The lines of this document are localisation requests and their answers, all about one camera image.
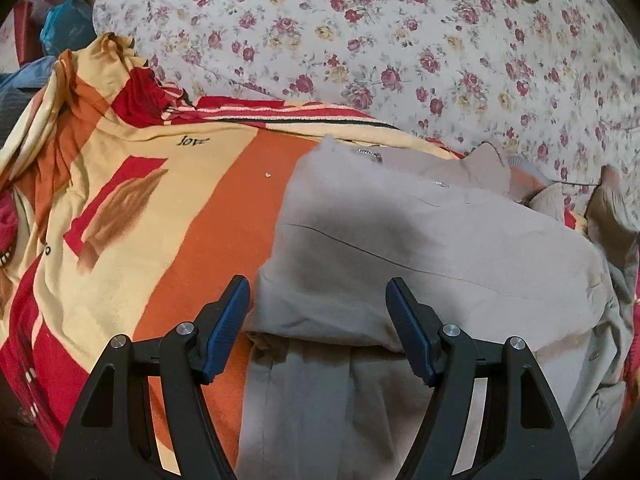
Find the blue plastic bag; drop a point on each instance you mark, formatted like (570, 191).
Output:
(65, 30)

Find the floral quilt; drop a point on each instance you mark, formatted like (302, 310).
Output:
(350, 35)

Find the orange yellow red printed blanket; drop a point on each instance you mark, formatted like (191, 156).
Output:
(200, 210)

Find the beige garment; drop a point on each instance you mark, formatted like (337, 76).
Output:
(400, 240)

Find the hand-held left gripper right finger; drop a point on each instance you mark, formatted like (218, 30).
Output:
(412, 331)

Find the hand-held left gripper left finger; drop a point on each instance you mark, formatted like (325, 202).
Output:
(227, 330)

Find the dark grey cloth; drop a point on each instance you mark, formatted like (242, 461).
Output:
(20, 105)

